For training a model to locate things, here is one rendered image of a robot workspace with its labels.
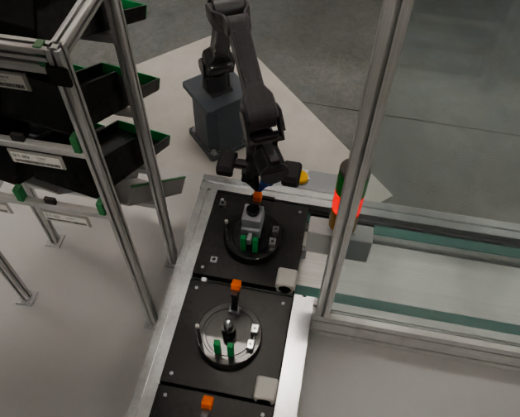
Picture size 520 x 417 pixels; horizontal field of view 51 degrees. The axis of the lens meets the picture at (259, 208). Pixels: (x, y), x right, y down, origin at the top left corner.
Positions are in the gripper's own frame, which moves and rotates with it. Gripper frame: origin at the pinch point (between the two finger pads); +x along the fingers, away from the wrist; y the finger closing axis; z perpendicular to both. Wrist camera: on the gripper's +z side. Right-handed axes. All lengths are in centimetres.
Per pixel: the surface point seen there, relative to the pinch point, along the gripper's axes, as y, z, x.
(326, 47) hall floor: -4, 194, 112
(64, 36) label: 20, -26, -57
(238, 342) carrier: -2.7, -34.8, 10.1
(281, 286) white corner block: -9.2, -19.6, 11.1
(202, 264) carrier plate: 10.1, -17.0, 12.4
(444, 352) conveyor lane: -48, -24, 20
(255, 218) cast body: -1.0, -9.3, 0.9
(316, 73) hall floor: -1, 169, 112
